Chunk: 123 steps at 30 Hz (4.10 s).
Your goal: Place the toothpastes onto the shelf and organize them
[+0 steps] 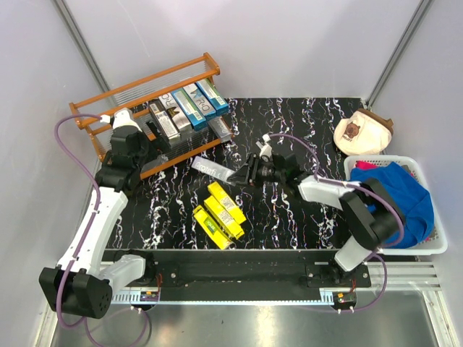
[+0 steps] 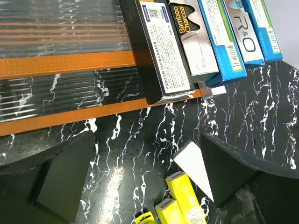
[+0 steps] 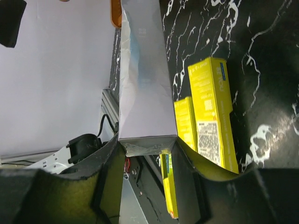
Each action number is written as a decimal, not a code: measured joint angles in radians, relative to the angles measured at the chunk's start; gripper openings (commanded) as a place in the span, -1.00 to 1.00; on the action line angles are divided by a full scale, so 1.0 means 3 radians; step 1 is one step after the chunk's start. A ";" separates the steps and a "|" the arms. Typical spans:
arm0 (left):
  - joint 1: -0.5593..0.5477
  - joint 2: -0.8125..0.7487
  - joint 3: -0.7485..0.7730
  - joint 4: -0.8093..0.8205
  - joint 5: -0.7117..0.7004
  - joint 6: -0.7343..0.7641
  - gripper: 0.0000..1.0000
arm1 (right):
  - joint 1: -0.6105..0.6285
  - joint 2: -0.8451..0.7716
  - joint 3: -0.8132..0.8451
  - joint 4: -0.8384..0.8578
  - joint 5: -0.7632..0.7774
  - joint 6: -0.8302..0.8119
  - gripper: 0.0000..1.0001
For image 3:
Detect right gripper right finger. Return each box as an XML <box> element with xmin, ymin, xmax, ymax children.
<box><xmin>171</xmin><ymin>139</ymin><xmax>299</xmax><ymax>224</ymax></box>

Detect yellow toothpaste box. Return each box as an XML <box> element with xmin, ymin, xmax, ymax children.
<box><xmin>174</xmin><ymin>96</ymin><xmax>198</xmax><ymax>152</ymax></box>
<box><xmin>188</xmin><ymin>57</ymin><xmax>239</xmax><ymax>174</ymax></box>
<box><xmin>160</xmin><ymin>154</ymin><xmax>178</xmax><ymax>219</ymax></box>

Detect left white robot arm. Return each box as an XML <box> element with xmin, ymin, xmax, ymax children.
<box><xmin>0</xmin><ymin>0</ymin><xmax>105</xmax><ymax>173</ymax></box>

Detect silver toothpaste box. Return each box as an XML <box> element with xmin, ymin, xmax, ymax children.
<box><xmin>118</xmin><ymin>0</ymin><xmax>178</xmax><ymax>157</ymax></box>

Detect orange wooden shelf rack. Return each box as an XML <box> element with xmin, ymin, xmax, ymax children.
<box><xmin>110</xmin><ymin>0</ymin><xmax>122</xmax><ymax>28</ymax></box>

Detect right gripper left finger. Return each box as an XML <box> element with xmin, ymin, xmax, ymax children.
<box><xmin>0</xmin><ymin>136</ymin><xmax>124</xmax><ymax>224</ymax></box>

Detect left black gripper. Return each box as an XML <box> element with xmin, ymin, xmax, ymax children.
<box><xmin>0</xmin><ymin>0</ymin><xmax>27</xmax><ymax>48</ymax></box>

